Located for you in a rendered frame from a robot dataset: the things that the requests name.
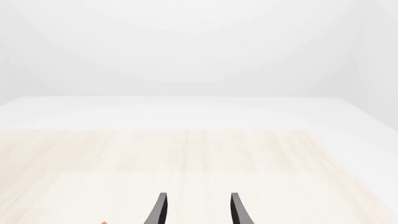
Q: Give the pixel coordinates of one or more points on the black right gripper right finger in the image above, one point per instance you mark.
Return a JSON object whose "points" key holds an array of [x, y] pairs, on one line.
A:
{"points": [[239, 211]]}

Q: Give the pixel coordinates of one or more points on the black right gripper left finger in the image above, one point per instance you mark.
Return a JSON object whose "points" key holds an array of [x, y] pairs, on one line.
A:
{"points": [[158, 211]]}

